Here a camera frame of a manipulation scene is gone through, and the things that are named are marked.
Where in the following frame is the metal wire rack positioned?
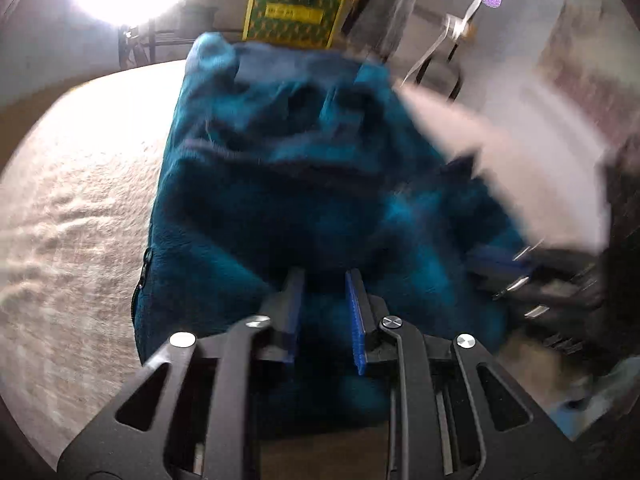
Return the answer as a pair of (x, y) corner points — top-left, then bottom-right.
(117, 5), (241, 68)

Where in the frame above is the yellow green patterned box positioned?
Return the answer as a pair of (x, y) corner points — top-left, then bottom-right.
(242, 0), (347, 48)

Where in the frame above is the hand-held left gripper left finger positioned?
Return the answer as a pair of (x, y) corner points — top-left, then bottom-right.
(57, 267), (307, 480)

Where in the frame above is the teal plaid fleece jacket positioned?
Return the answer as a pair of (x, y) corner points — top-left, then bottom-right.
(131, 31), (531, 441)

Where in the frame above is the beige bed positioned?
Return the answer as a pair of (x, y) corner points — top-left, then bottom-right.
(0, 59), (196, 461)

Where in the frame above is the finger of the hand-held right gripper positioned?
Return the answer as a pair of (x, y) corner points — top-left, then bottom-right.
(467, 241), (546, 281)
(492, 275), (551, 321)

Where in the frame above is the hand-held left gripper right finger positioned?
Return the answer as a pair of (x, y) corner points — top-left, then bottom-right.
(345, 268), (591, 480)

